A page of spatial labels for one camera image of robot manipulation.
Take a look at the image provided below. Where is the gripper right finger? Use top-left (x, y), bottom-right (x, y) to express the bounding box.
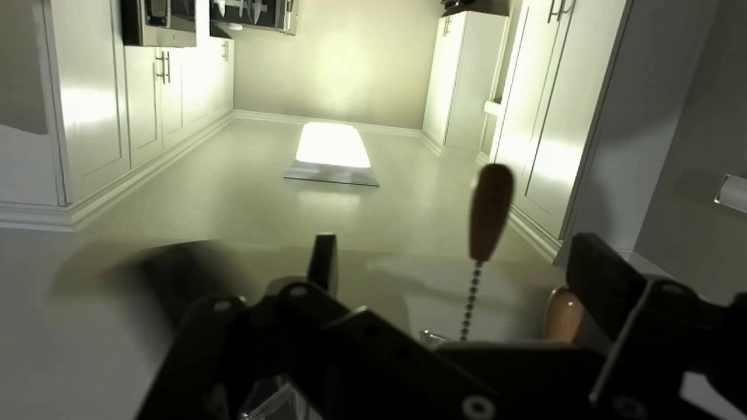
top-left (565, 232), bottom-right (747, 420)

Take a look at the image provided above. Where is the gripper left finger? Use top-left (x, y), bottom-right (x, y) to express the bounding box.
top-left (136, 233), bottom-right (502, 420)

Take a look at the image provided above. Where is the ceiling fan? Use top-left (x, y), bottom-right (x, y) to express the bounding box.
top-left (47, 163), bottom-right (586, 420)

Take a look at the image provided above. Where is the light wooden pull knob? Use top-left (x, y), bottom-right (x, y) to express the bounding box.
top-left (543, 286), bottom-right (586, 346)

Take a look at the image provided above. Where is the flat ceiling light panel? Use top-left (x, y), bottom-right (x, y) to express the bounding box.
top-left (284, 121), bottom-right (381, 188)

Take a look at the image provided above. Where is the tall white cabinet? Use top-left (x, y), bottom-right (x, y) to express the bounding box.
top-left (489, 0), bottom-right (632, 241)

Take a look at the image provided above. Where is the white pantry cabinet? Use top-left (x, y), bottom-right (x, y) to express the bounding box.
top-left (421, 10), bottom-right (508, 152)

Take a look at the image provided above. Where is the stainless steel microwave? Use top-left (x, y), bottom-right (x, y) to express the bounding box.
top-left (120, 0), bottom-right (198, 48)

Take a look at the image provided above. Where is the pull chain with brown knob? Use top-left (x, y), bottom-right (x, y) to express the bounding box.
top-left (460, 163), bottom-right (516, 342)

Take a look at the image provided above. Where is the row of white wall cabinets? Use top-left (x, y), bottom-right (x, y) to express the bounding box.
top-left (33, 0), bottom-right (236, 207)

